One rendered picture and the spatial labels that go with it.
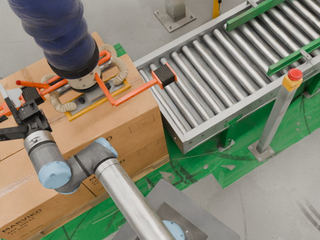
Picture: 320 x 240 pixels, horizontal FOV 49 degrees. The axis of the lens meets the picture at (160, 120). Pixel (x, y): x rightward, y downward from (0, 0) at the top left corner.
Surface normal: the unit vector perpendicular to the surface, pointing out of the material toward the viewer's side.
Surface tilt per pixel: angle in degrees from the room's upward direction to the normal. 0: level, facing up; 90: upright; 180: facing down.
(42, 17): 98
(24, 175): 0
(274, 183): 0
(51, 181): 85
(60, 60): 76
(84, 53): 83
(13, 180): 0
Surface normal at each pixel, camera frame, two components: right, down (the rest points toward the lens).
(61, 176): 0.51, 0.70
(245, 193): -0.09, -0.44
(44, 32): -0.03, 0.63
